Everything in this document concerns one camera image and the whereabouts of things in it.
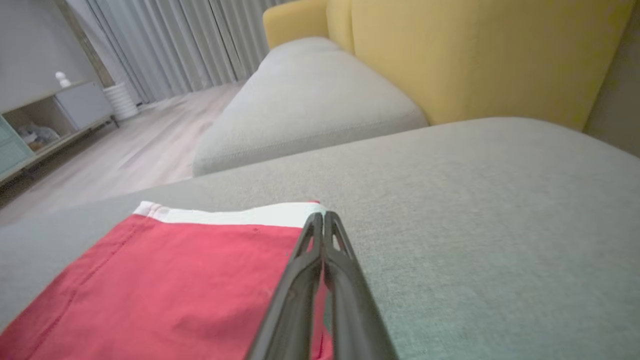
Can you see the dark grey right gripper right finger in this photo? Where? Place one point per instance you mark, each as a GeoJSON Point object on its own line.
{"type": "Point", "coordinates": [352, 305]}

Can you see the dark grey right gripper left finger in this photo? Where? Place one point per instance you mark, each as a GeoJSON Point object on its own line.
{"type": "Point", "coordinates": [295, 300]}

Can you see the red shorts with white hem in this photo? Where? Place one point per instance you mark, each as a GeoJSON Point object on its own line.
{"type": "Point", "coordinates": [165, 290]}

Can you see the grey sofa seat cushion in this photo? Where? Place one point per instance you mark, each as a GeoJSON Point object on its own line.
{"type": "Point", "coordinates": [310, 100]}
{"type": "Point", "coordinates": [475, 225]}

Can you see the white ribbed plant pot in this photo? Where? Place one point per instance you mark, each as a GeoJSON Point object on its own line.
{"type": "Point", "coordinates": [121, 101]}

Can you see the yellow sofa end backrest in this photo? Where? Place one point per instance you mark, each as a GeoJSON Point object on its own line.
{"type": "Point", "coordinates": [295, 22]}

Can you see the grey pleated curtain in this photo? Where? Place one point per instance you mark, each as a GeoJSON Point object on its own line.
{"type": "Point", "coordinates": [190, 40]}

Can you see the large yellow sofa backrest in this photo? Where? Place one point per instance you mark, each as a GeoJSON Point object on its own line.
{"type": "Point", "coordinates": [480, 55]}

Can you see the narrow yellow sofa backrest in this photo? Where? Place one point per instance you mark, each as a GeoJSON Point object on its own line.
{"type": "Point", "coordinates": [340, 22]}

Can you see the low grey TV cabinet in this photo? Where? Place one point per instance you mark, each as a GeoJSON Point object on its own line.
{"type": "Point", "coordinates": [75, 107]}

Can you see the clutter inside cabinet shelf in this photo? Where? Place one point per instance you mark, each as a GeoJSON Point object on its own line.
{"type": "Point", "coordinates": [37, 136]}

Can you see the small white figurine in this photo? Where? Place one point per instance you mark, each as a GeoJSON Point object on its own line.
{"type": "Point", "coordinates": [62, 80]}

